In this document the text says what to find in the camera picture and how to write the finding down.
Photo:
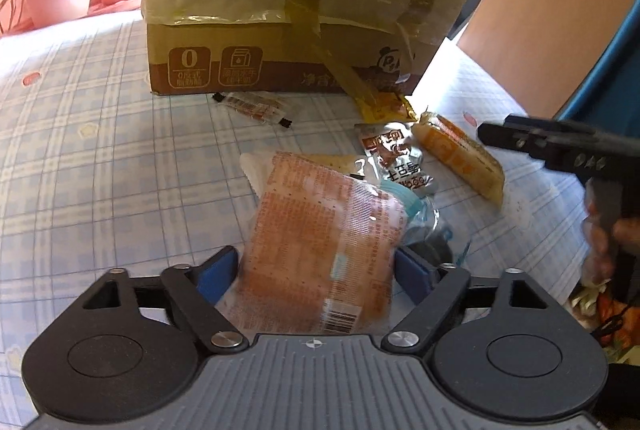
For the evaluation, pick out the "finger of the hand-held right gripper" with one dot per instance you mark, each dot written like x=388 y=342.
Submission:
x=507 y=132

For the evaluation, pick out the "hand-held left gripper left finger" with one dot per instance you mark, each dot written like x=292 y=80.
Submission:
x=217 y=272

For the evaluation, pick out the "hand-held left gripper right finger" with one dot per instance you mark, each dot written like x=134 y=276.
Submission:
x=412 y=275

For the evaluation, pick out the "large orange snack packet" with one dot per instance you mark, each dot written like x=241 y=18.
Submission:
x=310 y=250

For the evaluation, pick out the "yellow snack packet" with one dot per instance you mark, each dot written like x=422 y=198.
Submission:
x=387 y=109

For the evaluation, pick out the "person's right hand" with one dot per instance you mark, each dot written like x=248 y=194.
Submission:
x=595 y=250

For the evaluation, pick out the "clear blue snack packet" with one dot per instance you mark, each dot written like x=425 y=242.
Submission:
x=425 y=220

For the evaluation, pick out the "orange bread packet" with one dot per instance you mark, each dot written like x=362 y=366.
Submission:
x=455 y=154

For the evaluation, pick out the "blue curtain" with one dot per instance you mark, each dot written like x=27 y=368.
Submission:
x=620 y=79

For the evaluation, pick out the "white snack packet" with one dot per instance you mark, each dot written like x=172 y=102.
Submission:
x=255 y=169

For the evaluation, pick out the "silver brown snack packet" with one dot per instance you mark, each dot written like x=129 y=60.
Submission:
x=395 y=154

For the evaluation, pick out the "wooden panel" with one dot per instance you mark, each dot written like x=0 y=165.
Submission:
x=550 y=9

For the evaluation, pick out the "green orange packet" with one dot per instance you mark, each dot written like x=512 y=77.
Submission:
x=595 y=305

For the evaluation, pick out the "checked tablecloth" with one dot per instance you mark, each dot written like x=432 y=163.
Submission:
x=100 y=159

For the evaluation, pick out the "small clear sausage packet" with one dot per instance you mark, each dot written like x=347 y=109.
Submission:
x=252 y=107

